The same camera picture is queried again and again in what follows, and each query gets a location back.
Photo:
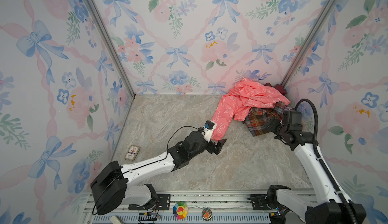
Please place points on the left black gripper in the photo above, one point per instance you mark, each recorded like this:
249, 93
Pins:
217, 149

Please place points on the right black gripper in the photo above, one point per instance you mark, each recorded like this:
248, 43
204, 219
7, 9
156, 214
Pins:
276, 122

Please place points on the plaid flannel cloth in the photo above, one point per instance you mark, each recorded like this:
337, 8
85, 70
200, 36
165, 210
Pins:
257, 117

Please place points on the pink patterned cloth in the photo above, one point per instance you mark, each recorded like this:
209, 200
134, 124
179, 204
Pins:
237, 103

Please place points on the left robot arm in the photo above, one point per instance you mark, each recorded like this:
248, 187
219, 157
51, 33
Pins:
119, 184

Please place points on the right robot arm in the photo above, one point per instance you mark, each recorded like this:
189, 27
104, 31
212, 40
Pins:
333, 205

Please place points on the maroon cloth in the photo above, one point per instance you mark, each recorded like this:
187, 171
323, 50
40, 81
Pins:
280, 88

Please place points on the small oval badge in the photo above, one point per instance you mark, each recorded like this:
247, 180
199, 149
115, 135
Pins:
207, 214

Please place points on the rainbow flower toy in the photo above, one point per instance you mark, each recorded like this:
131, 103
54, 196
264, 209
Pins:
180, 210

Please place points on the small card box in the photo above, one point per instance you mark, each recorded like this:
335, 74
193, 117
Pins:
132, 153

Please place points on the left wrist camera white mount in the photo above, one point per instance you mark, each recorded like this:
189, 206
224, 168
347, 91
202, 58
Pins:
208, 130

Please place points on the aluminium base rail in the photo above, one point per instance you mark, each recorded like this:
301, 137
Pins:
228, 207

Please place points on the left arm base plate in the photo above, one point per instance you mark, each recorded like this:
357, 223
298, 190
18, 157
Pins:
160, 202

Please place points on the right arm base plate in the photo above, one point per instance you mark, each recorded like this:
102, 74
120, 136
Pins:
259, 202

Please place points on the white object at rail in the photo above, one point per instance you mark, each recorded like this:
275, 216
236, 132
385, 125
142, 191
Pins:
115, 220

